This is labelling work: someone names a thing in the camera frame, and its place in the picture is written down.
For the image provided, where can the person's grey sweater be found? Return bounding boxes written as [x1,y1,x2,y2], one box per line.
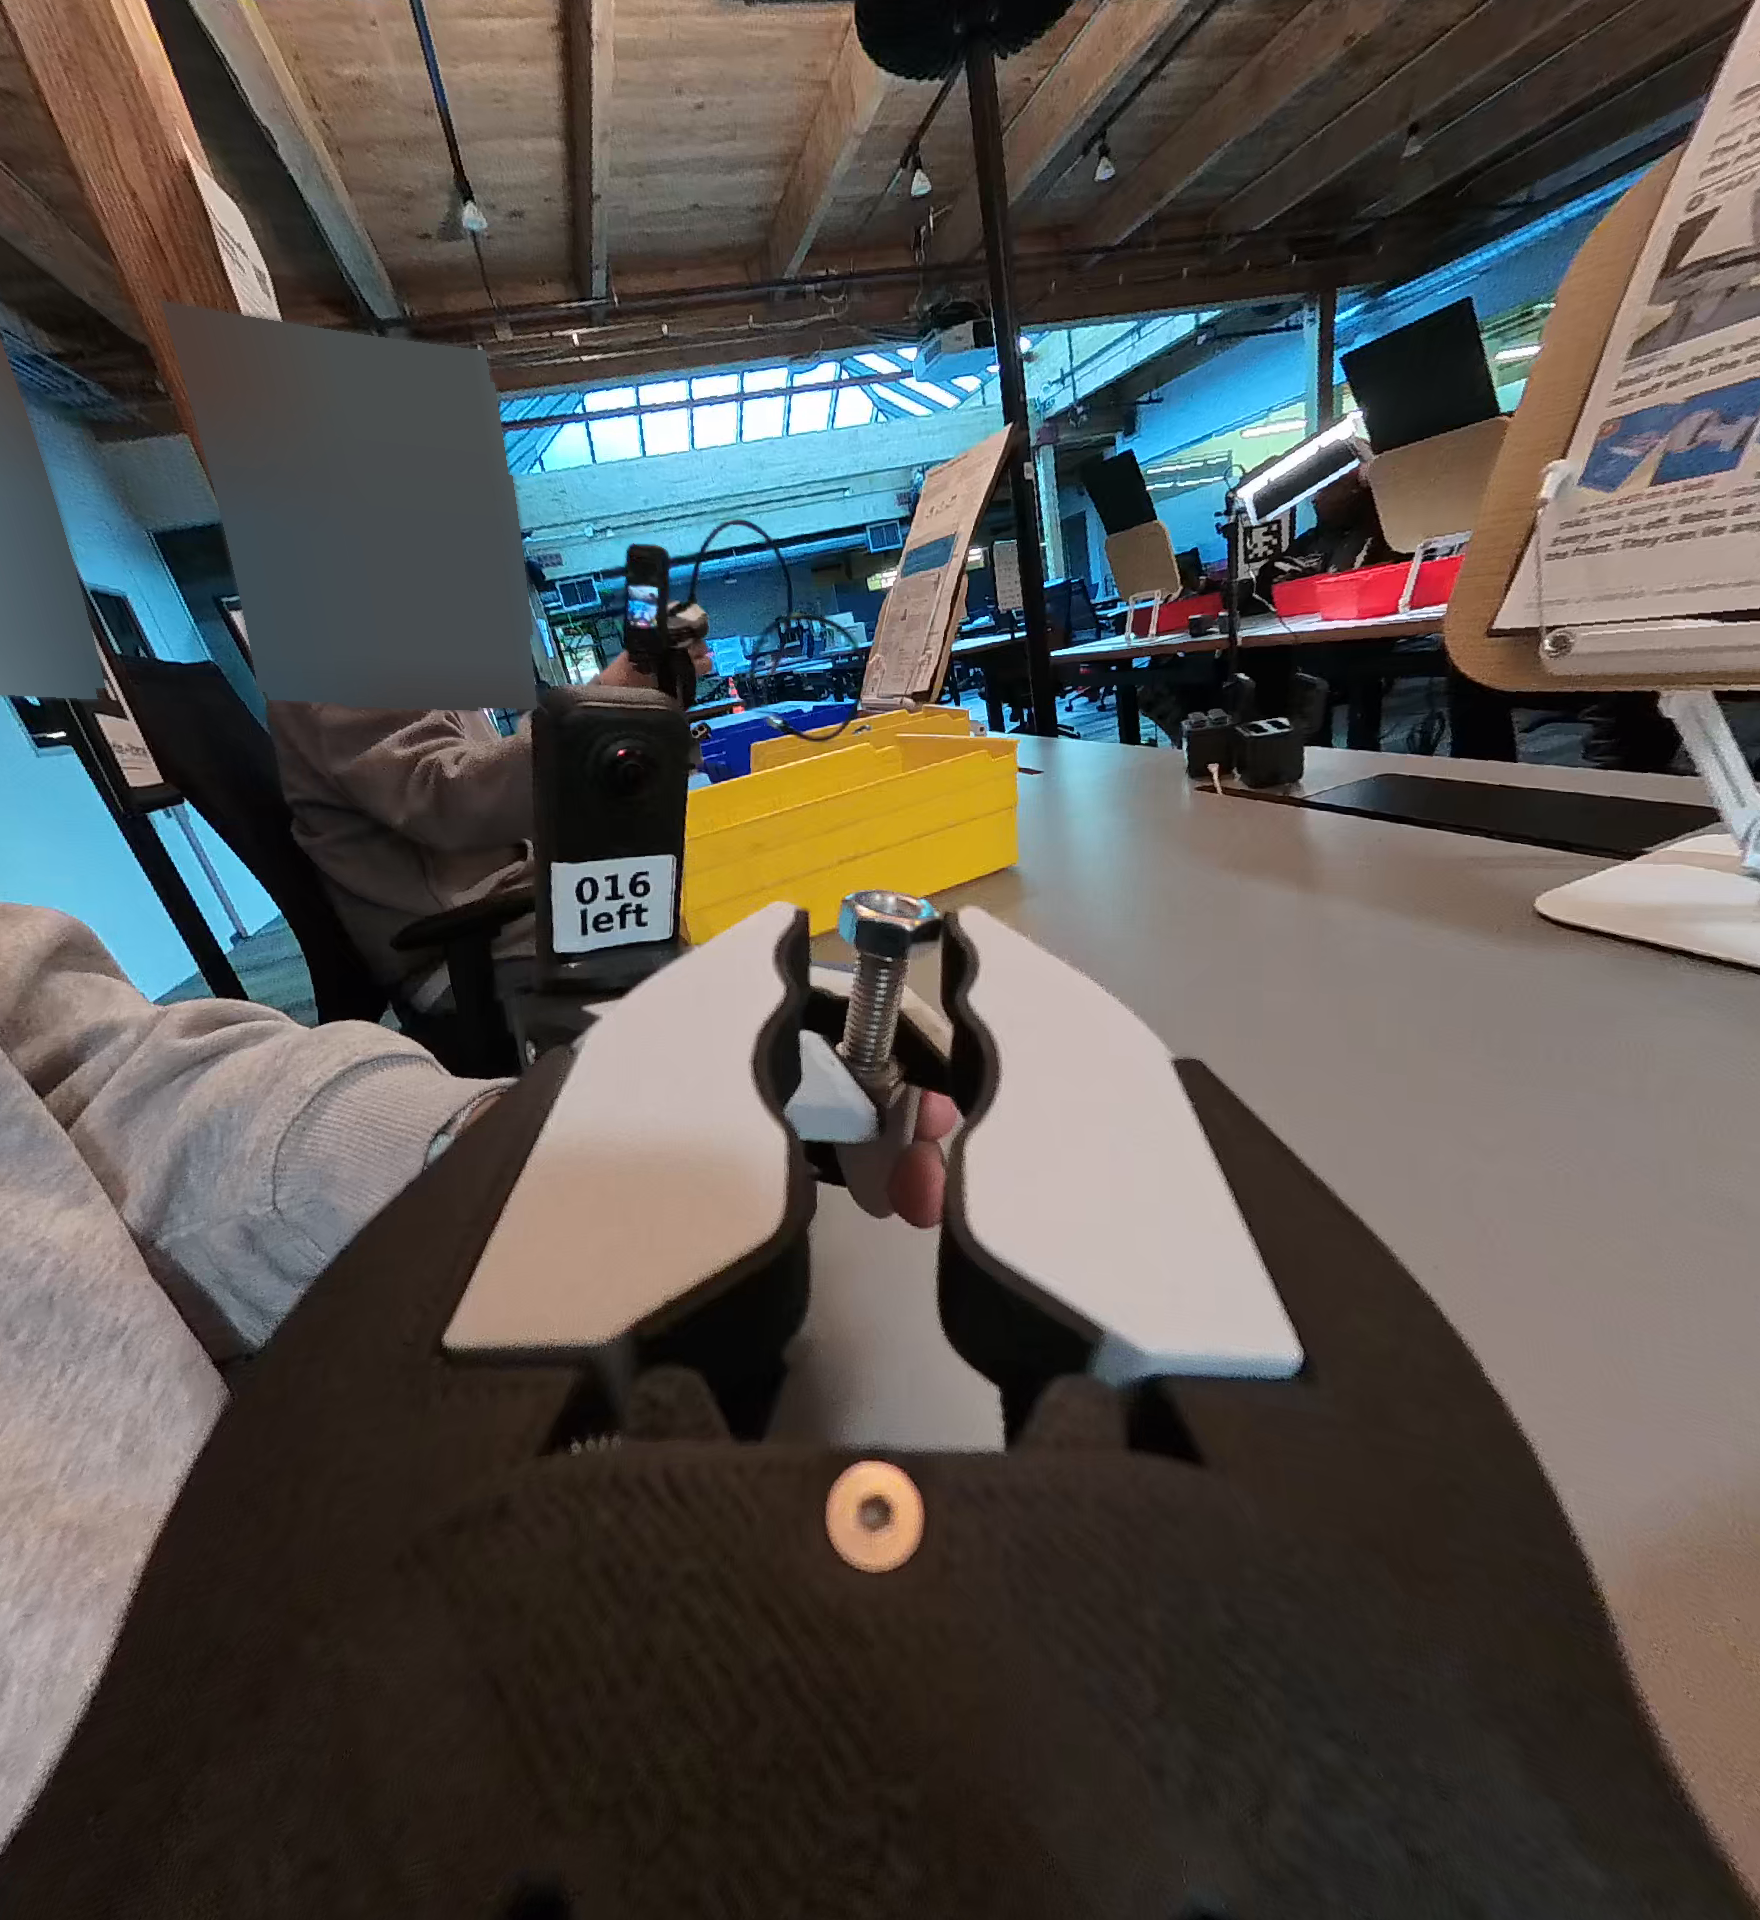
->
[0,876,236,1920]

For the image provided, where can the printed instruction sheet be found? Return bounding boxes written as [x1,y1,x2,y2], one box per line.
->
[1492,0,1760,632]

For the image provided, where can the long wooden desk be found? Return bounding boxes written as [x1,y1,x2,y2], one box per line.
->
[1045,606,1450,737]

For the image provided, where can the white paper notice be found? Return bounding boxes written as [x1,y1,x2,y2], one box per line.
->
[189,157,286,323]

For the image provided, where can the cardboard document stand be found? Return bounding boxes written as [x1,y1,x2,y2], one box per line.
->
[860,422,1019,710]

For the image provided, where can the black cable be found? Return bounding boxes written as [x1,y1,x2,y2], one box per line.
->
[690,520,795,662]

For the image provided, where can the silver hex bolt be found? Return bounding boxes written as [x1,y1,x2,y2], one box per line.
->
[835,887,945,1089]

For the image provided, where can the blue plastic bin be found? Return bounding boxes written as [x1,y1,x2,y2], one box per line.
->
[690,706,850,783]

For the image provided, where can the grey desk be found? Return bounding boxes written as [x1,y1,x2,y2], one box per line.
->
[685,729,1760,1920]

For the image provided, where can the wooden post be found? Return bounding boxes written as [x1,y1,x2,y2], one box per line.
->
[0,0,286,452]

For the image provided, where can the person's left forearm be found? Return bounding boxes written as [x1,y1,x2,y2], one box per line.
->
[115,1005,515,1360]

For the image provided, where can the black pole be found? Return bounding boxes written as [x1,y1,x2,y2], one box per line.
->
[965,29,1063,737]

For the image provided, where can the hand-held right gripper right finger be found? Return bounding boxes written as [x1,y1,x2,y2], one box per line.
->
[940,902,1309,1389]

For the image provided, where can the yellow plastic bin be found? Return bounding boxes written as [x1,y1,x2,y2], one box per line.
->
[750,706,979,773]
[682,733,1019,945]

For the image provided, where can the person's left hand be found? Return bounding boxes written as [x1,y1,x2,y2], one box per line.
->
[839,1090,962,1230]

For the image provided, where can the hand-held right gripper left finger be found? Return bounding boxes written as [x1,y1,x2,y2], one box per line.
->
[439,899,822,1353]

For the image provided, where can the black office chair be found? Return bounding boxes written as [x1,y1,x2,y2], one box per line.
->
[106,653,536,1083]

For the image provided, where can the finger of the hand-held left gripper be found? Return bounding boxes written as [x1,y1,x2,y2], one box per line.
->
[782,1032,882,1147]

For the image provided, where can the black tripod stand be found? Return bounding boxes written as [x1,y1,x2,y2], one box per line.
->
[1216,480,1295,723]

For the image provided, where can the white light bar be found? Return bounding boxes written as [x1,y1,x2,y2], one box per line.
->
[1232,419,1368,526]

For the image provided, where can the black framed marker sign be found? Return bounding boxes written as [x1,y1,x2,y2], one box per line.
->
[9,590,250,1002]

